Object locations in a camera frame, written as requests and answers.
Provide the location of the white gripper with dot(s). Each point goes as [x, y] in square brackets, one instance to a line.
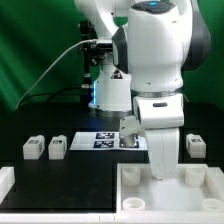
[160, 119]

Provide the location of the white square table top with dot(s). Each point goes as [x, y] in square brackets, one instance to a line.
[194, 188]

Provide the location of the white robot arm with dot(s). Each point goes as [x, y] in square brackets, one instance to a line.
[142, 46]

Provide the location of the white sheet with markers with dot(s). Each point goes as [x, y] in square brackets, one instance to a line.
[104, 141]

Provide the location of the white left obstacle block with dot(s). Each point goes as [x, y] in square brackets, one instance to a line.
[7, 180]

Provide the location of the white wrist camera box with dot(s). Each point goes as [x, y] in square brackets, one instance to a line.
[129, 126]

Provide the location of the black camera on stand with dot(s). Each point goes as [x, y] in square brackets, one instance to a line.
[93, 52]

